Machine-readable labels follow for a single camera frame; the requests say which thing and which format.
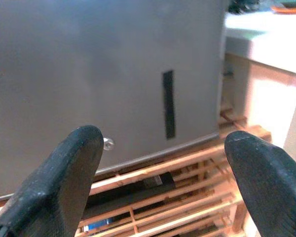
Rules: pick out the wooden wine rack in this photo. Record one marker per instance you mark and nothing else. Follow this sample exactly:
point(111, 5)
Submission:
point(162, 168)

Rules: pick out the grey fridge door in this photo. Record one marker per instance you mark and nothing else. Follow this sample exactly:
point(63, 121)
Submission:
point(88, 74)

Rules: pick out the beige kitchen cabinet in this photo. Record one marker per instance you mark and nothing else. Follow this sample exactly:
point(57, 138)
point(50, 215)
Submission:
point(236, 86)

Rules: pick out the orange dish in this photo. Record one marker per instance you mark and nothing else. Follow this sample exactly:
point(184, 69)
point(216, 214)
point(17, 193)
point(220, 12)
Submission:
point(291, 11)

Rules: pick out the dark bottle in rack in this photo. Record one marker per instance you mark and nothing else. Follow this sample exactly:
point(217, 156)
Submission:
point(166, 180)

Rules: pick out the black tape strip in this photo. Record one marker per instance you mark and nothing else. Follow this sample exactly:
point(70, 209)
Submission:
point(169, 106)

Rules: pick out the blue box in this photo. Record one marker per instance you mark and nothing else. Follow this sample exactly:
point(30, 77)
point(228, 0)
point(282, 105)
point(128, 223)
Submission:
point(101, 224)

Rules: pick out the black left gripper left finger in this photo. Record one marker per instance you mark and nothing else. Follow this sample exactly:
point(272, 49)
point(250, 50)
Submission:
point(51, 187)

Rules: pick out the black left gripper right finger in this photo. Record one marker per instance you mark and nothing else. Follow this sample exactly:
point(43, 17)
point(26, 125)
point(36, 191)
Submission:
point(273, 187)

